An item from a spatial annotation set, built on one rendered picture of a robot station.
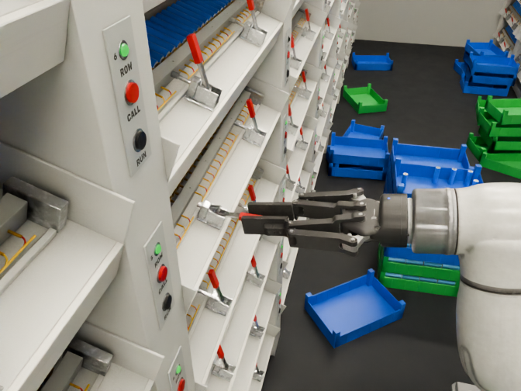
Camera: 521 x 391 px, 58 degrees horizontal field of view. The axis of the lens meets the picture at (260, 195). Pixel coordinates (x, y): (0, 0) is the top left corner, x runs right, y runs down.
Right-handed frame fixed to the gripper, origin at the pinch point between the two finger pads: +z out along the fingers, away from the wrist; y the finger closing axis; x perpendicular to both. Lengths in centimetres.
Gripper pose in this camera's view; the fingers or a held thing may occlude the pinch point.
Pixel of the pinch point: (267, 218)
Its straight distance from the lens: 70.9
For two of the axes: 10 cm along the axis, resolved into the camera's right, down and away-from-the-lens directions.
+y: 2.4, -5.6, 7.9
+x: -1.6, -8.3, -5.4
